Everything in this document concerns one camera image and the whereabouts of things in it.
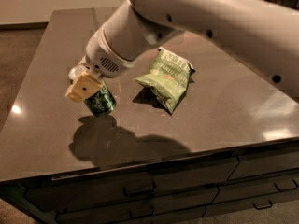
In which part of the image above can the white gripper with vent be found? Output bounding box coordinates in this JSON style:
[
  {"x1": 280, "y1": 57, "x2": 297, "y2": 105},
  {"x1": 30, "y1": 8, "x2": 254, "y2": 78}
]
[{"x1": 65, "y1": 27, "x2": 135, "y2": 103}]

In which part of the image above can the green soda can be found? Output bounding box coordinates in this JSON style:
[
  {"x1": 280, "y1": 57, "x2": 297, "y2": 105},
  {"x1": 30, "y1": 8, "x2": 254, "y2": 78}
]
[{"x1": 84, "y1": 83, "x2": 116, "y2": 117}]

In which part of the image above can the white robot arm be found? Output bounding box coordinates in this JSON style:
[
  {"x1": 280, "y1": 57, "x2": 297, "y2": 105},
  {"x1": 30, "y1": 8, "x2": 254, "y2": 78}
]
[{"x1": 66, "y1": 0, "x2": 299, "y2": 102}]

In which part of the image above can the green potato chip bag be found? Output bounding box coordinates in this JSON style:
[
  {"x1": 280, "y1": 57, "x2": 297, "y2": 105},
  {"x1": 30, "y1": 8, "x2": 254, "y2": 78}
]
[{"x1": 135, "y1": 47, "x2": 195, "y2": 114}]

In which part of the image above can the dark cabinet drawer front left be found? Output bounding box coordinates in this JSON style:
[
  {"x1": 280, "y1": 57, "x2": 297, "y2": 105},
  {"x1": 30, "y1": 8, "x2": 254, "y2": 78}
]
[{"x1": 25, "y1": 158, "x2": 238, "y2": 211}]

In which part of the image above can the black drawer handle upper left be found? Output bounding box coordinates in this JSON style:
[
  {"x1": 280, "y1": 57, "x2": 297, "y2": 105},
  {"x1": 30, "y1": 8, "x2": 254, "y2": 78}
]
[{"x1": 122, "y1": 181, "x2": 156, "y2": 197}]

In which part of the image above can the black drawer handle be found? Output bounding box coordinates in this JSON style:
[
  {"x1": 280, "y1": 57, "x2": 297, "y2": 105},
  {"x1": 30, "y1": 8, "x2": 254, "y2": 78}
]
[
  {"x1": 275, "y1": 179, "x2": 298, "y2": 191},
  {"x1": 122, "y1": 181, "x2": 156, "y2": 197},
  {"x1": 129, "y1": 205, "x2": 154, "y2": 219},
  {"x1": 253, "y1": 200, "x2": 273, "y2": 210}
]

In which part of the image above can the black drawer handle lower left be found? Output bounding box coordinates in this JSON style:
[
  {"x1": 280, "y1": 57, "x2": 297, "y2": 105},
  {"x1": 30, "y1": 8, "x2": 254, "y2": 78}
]
[{"x1": 129, "y1": 205, "x2": 154, "y2": 219}]

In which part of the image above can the black drawer handle lower right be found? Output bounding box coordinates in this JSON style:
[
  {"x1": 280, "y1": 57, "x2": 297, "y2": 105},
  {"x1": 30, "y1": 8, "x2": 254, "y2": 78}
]
[{"x1": 253, "y1": 200, "x2": 273, "y2": 210}]

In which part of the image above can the black drawer handle upper right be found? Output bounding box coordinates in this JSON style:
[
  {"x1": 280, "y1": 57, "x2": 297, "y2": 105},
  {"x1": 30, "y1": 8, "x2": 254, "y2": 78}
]
[{"x1": 275, "y1": 179, "x2": 298, "y2": 191}]

